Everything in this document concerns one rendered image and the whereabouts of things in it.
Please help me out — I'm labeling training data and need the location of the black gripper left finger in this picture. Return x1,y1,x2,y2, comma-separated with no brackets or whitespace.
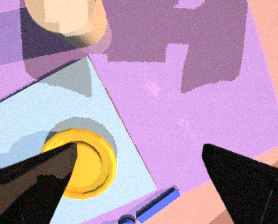
0,141,78,224

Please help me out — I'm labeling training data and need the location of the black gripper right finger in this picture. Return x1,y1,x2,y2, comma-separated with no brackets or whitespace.
202,143,278,224

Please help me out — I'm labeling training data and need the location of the yellow plate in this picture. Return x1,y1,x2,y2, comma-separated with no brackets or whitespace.
41,128,117,199

